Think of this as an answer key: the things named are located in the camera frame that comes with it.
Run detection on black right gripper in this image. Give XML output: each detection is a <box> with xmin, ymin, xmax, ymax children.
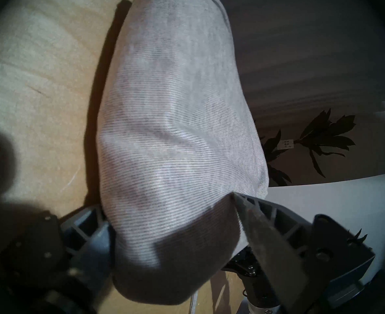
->
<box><xmin>223</xmin><ymin>246</ymin><xmax>281</xmax><ymax>306</ymax></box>

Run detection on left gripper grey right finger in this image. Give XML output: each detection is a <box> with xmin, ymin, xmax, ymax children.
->
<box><xmin>233</xmin><ymin>192</ymin><xmax>376</xmax><ymax>313</ymax></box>

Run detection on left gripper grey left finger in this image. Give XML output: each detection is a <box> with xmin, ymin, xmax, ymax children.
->
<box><xmin>0</xmin><ymin>204</ymin><xmax>117</xmax><ymax>296</ymax></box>

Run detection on grey drawstring pants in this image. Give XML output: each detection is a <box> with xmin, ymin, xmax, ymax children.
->
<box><xmin>96</xmin><ymin>0</ymin><xmax>270</xmax><ymax>314</ymax></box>

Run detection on tall dark leafy plant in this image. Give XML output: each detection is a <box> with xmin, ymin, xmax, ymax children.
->
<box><xmin>260</xmin><ymin>109</ymin><xmax>356</xmax><ymax>186</ymax></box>

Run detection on beige pleated curtain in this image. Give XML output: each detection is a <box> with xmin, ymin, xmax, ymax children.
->
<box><xmin>212</xmin><ymin>0</ymin><xmax>385</xmax><ymax>186</ymax></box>

